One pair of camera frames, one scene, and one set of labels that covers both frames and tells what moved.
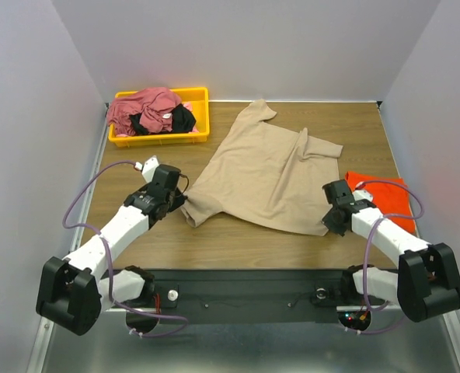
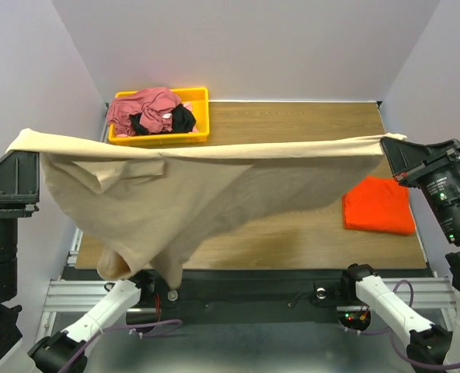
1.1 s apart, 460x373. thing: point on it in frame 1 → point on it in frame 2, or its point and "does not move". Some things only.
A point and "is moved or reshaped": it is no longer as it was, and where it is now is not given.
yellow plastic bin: [198, 99] does not move
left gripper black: [179, 200] → [19, 174]
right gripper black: [329, 222] → [419, 168]
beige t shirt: [266, 176] is moved or reshaped
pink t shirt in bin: [155, 106] does not move
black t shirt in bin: [182, 120] does not move
